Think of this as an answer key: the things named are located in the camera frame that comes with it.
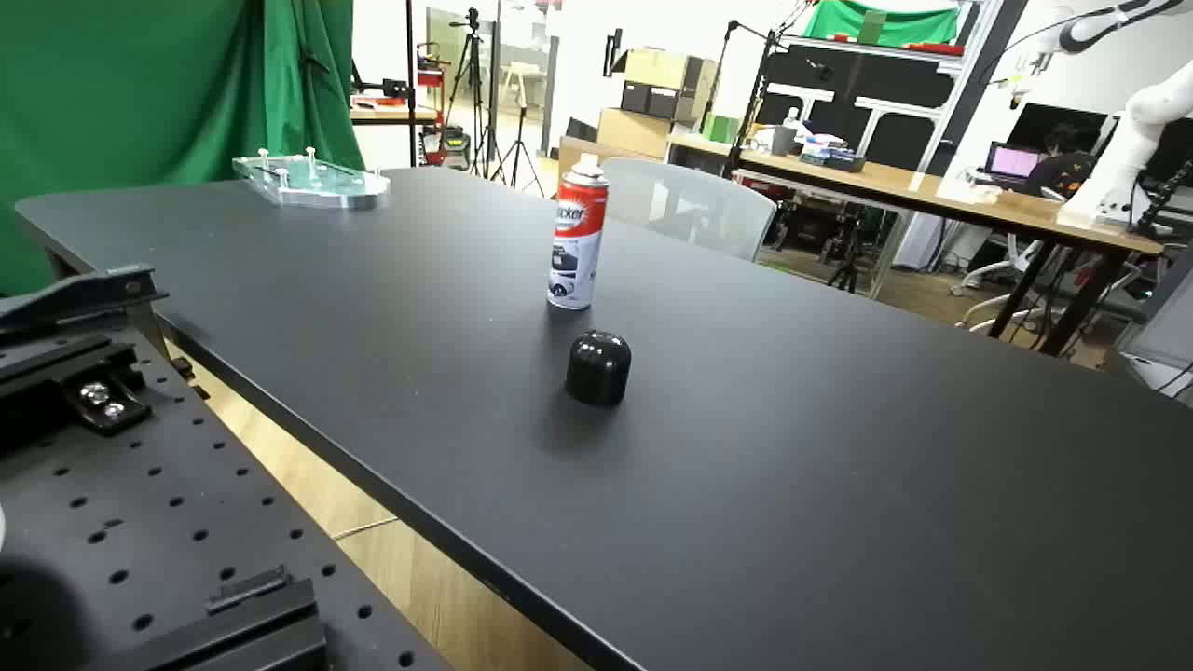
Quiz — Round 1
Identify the red and white spray can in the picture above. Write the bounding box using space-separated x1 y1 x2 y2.
540 150 612 319

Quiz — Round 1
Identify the grey translucent chair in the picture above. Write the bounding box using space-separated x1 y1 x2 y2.
599 151 784 264

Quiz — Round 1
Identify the light tripod stand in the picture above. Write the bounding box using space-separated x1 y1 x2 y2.
485 66 553 198

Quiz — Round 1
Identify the cardboard box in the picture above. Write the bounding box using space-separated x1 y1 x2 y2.
594 108 677 165

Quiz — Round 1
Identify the small black tripod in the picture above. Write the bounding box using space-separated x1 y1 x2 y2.
823 205 876 297

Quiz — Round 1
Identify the clear acrylic plate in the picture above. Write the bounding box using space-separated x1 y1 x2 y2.
229 145 391 212

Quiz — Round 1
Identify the black shelf unit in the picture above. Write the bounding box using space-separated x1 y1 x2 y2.
744 33 960 175

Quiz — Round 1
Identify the long wooden table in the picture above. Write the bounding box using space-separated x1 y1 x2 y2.
666 125 1165 358

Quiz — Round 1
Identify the green cloth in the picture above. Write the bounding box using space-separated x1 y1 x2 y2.
799 0 970 53

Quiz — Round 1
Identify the open laptop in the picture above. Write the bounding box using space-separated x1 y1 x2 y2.
985 138 1052 194

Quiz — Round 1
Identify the black perforated breadboard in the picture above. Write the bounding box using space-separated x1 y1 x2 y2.
0 333 456 671

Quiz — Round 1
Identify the black metal bar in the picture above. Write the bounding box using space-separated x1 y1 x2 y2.
116 564 335 671

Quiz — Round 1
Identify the green fabric curtain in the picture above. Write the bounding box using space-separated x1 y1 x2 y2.
0 0 366 297

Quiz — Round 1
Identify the black clamp with screws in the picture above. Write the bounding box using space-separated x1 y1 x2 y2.
0 338 157 440

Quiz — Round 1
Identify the grey panel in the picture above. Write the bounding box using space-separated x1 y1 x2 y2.
1115 259 1193 411

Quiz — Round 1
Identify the camera tripod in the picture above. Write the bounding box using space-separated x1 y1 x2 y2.
443 3 494 166

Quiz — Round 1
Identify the black metal bracket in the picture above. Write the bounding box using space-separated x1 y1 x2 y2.
0 259 171 345

